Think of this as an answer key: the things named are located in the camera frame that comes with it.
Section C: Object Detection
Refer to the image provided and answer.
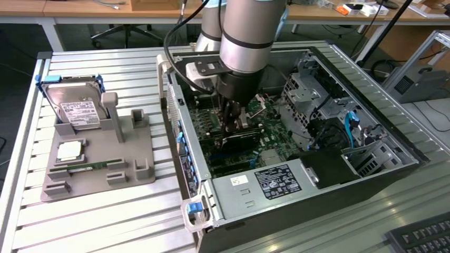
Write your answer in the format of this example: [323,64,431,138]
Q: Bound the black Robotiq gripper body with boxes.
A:
[215,69,263,104]

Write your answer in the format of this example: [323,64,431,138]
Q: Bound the gray wrist camera box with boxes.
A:
[184,61,232,93]

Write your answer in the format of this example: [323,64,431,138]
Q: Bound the silver chipset heatsink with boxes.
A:
[260,152,285,166]

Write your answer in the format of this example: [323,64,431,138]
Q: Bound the white cardboard box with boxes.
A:
[360,5,389,18]

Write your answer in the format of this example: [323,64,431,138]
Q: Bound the black keyboard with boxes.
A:
[384,212,450,253]

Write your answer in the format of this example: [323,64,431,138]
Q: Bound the perforated metal disk bay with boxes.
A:
[280,72,353,148]

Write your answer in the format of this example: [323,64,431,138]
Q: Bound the graphics card with black shroud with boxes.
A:
[201,128,263,156]

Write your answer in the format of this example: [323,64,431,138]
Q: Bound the hard disk in blue carrier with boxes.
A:
[34,75,109,132]

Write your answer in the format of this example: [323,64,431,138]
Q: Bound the black plastic shroud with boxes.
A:
[297,148,363,190]

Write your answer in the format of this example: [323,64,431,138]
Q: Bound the black open PC case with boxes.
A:
[156,46,431,253]

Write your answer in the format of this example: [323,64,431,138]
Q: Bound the gray plastic parts rack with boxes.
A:
[40,92,157,203]

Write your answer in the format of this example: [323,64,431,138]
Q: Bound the coiled black floor cable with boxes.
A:
[368,59,400,80]

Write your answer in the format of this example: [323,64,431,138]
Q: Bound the slotted metal disk bay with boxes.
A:
[340,139,404,178]

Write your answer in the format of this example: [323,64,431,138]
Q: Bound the sleeved robot cable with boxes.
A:
[162,0,225,94]

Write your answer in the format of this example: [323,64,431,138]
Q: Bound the white paper stack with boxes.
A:
[407,4,450,18]

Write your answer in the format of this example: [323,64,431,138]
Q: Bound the blue wire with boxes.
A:
[345,110,361,150]

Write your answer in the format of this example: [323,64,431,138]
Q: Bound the black cable bundle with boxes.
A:
[308,93,352,151]

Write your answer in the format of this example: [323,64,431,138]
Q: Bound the metal socket cover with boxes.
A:
[247,93,272,119]

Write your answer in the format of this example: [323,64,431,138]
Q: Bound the green RAM stick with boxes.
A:
[65,162,112,173]

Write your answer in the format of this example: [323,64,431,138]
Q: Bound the white cable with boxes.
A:
[93,0,126,11]

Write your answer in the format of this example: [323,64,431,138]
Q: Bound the silver CPU chip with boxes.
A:
[56,142,85,162]

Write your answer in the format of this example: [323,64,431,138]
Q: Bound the gray power supply unit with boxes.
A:
[209,162,303,221]

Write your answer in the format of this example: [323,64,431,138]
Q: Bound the wooden block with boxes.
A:
[423,0,450,13]

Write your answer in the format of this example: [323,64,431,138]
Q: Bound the grey box on right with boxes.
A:
[396,30,450,90]

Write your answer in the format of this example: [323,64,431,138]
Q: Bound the wooden box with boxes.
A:
[130,0,179,12]

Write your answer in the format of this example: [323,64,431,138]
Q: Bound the black tripod pole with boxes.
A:
[353,0,415,65]

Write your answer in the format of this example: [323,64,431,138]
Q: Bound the wooden desk with white frame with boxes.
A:
[0,0,65,52]
[42,0,450,63]

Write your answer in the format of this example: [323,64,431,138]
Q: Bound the black office chair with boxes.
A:
[89,23,165,48]

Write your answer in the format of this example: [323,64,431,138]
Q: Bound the gray metal control box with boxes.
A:
[381,65,450,104]

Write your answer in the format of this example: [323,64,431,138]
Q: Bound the green Dell motherboard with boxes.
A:
[188,91,307,180]

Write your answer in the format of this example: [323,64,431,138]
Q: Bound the gray looped wire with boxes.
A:
[357,123,389,144]

